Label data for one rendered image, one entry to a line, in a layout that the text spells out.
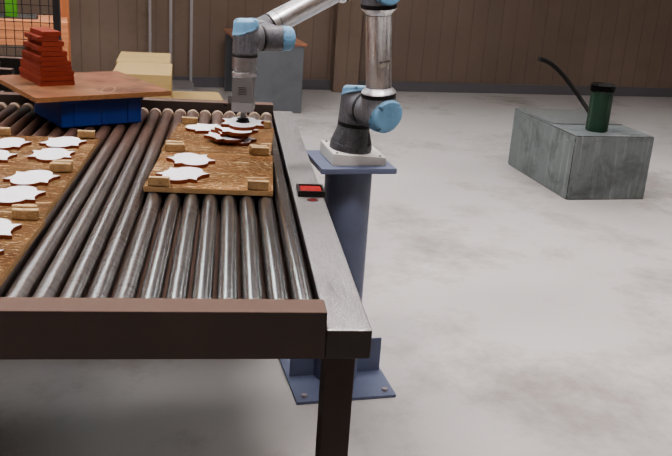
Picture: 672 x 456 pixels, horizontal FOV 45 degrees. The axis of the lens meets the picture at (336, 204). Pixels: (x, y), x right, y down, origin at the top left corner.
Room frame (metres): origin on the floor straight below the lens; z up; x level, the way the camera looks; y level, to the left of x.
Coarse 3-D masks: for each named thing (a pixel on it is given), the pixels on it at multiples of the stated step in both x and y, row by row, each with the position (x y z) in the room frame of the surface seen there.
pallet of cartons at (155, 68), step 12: (120, 60) 5.79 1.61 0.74; (132, 60) 5.83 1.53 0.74; (144, 60) 5.87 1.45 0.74; (156, 60) 5.92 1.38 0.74; (168, 60) 5.96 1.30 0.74; (132, 72) 5.28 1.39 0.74; (144, 72) 5.32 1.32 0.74; (156, 72) 5.35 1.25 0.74; (168, 72) 5.38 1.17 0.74; (156, 84) 5.25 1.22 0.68; (168, 84) 5.26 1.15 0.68; (156, 96) 5.25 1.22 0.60; (168, 96) 5.26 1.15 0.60; (180, 96) 6.17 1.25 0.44; (192, 96) 6.20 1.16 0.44; (204, 96) 6.24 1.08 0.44; (216, 96) 6.27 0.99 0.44
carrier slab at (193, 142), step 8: (176, 128) 2.82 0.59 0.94; (184, 128) 2.83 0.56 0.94; (272, 128) 2.93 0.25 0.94; (176, 136) 2.70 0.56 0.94; (184, 136) 2.71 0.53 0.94; (192, 136) 2.71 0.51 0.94; (200, 136) 2.72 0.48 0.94; (248, 136) 2.77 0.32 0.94; (256, 136) 2.78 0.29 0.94; (264, 136) 2.79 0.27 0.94; (272, 136) 2.80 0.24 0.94; (192, 144) 2.60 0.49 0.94; (200, 144) 2.61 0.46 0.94; (208, 144) 2.61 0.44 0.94; (216, 144) 2.62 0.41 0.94; (256, 144) 2.66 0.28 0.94; (264, 144) 2.67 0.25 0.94; (216, 152) 2.52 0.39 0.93; (224, 152) 2.52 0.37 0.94; (232, 152) 2.53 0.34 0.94; (240, 152) 2.53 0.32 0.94; (248, 152) 2.54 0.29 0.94
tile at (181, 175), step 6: (174, 168) 2.24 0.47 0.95; (180, 168) 2.25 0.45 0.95; (186, 168) 2.25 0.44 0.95; (192, 168) 2.26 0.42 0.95; (198, 168) 2.26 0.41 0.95; (156, 174) 2.18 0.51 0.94; (162, 174) 2.18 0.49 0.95; (168, 174) 2.18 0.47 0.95; (174, 174) 2.18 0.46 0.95; (180, 174) 2.18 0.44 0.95; (186, 174) 2.19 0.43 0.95; (192, 174) 2.19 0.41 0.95; (198, 174) 2.20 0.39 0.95; (204, 174) 2.20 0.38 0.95; (174, 180) 2.13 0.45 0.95; (180, 180) 2.13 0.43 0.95; (186, 180) 2.14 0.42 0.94; (192, 180) 2.15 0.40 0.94
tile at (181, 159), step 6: (174, 156) 2.38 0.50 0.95; (180, 156) 2.39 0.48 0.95; (186, 156) 2.39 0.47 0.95; (192, 156) 2.40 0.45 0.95; (198, 156) 2.40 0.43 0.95; (204, 156) 2.41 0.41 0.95; (174, 162) 2.34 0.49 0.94; (180, 162) 2.32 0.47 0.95; (186, 162) 2.32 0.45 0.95; (192, 162) 2.32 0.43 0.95; (198, 162) 2.33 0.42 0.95; (204, 162) 2.33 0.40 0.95; (210, 162) 2.36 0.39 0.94
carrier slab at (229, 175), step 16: (160, 160) 2.37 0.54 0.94; (224, 160) 2.42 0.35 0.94; (240, 160) 2.43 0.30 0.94; (256, 160) 2.44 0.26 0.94; (272, 160) 2.46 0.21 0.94; (224, 176) 2.24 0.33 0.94; (240, 176) 2.25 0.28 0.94; (256, 176) 2.26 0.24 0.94; (272, 176) 2.27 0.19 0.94; (176, 192) 2.09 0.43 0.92; (192, 192) 2.10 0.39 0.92; (208, 192) 2.10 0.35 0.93; (224, 192) 2.11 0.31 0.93; (240, 192) 2.11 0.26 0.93; (256, 192) 2.11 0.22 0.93; (272, 192) 2.12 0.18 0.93
